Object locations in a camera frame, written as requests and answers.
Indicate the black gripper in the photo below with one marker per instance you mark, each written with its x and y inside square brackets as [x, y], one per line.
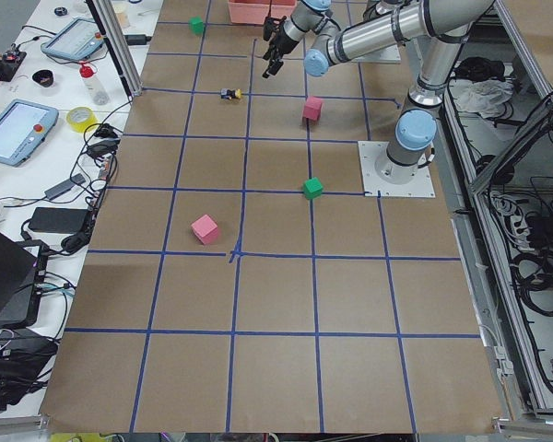
[281, 40]

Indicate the yellow push button switch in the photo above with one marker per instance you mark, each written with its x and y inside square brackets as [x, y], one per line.
[230, 94]

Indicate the green cube near arm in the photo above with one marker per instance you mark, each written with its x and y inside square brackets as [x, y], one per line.
[312, 188]

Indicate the pink cube near centre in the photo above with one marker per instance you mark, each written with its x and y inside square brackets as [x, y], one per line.
[312, 108]

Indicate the pink cube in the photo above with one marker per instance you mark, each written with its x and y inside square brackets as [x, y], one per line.
[312, 108]
[206, 229]

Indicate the pink plastic bin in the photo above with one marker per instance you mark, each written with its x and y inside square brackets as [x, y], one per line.
[255, 11]

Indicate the green cube near bin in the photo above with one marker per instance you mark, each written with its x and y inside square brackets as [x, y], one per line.
[197, 25]

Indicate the pink cube far side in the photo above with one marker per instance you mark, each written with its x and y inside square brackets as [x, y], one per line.
[206, 229]

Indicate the clear squeeze bottle red cap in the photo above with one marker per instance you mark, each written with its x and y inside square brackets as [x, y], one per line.
[94, 86]

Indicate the teach pendant far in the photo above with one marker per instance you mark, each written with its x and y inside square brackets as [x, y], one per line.
[76, 42]

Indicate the teach pendant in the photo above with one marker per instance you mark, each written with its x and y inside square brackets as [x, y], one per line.
[76, 42]
[24, 125]

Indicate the yellow tape roll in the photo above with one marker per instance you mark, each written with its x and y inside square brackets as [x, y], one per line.
[81, 119]

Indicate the white crumpled cloth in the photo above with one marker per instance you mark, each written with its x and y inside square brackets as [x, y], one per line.
[486, 98]

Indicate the black bowl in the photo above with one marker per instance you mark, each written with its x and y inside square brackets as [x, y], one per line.
[43, 78]

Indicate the teach pendant near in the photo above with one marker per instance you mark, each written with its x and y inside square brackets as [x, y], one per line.
[24, 125]

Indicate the black power adapter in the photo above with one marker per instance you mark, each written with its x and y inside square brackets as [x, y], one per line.
[58, 220]

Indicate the black laptop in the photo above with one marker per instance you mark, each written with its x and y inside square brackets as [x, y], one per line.
[22, 270]

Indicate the aluminium frame post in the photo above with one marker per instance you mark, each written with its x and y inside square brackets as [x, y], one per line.
[104, 16]

